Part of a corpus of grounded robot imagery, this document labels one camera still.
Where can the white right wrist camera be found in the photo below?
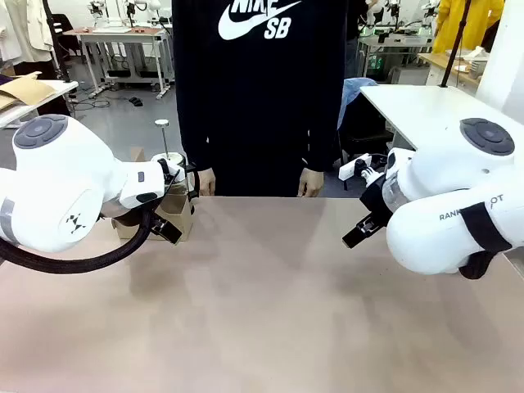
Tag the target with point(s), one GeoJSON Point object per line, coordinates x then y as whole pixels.
{"type": "Point", "coordinates": [352, 168]}

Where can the brown cardboard cup carrier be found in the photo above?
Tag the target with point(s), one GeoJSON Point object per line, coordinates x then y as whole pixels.
{"type": "Point", "coordinates": [182, 219]}

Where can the glass french press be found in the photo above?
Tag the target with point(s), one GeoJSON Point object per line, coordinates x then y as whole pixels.
{"type": "Point", "coordinates": [177, 189]}

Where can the white workbench with equipment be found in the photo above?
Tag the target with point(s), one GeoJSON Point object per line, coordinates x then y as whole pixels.
{"type": "Point", "coordinates": [393, 41]}

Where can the blue cloth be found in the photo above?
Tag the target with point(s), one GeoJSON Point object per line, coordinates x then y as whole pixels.
{"type": "Point", "coordinates": [352, 96]}

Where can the flat brown cardboard sheet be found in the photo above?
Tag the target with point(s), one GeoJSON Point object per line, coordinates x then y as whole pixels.
{"type": "Point", "coordinates": [24, 92]}

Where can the black tripod pole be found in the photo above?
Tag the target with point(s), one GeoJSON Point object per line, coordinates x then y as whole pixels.
{"type": "Point", "coordinates": [454, 45]}

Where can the person's left hand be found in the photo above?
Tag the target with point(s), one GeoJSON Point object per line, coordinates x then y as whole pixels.
{"type": "Point", "coordinates": [311, 183]}

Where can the person's right hand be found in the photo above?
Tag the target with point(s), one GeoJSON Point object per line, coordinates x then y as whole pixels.
{"type": "Point", "coordinates": [207, 182]}

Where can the workbench with red mat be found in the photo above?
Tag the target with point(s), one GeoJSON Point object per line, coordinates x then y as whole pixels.
{"type": "Point", "coordinates": [123, 41]}

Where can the black chair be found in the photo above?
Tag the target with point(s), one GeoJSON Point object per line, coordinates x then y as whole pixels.
{"type": "Point", "coordinates": [364, 143]}

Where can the white hanging coat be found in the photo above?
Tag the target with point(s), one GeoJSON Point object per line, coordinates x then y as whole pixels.
{"type": "Point", "coordinates": [20, 28]}

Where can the person in yellow jacket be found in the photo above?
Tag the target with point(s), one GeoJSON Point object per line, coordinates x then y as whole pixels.
{"type": "Point", "coordinates": [471, 24]}

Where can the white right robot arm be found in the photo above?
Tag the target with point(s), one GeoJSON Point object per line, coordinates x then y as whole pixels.
{"type": "Point", "coordinates": [450, 204]}

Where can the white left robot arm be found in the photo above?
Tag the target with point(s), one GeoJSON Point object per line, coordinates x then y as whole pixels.
{"type": "Point", "coordinates": [57, 188]}

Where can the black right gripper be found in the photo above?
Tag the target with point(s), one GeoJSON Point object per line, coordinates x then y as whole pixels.
{"type": "Point", "coordinates": [374, 200]}

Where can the white table with cardboard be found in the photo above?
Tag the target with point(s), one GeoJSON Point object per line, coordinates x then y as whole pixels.
{"type": "Point", "coordinates": [24, 110]}

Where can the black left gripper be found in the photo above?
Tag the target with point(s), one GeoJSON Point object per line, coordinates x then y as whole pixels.
{"type": "Point", "coordinates": [152, 217]}

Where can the white side table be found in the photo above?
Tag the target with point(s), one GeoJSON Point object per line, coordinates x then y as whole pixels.
{"type": "Point", "coordinates": [425, 110]}

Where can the small brown cardboard box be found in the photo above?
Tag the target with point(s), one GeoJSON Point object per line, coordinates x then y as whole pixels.
{"type": "Point", "coordinates": [137, 154]}

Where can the person in black hoodie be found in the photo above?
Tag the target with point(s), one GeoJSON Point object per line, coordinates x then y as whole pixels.
{"type": "Point", "coordinates": [258, 102]}

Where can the light wooden table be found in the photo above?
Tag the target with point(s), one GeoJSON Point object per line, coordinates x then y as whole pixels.
{"type": "Point", "coordinates": [454, 67]}

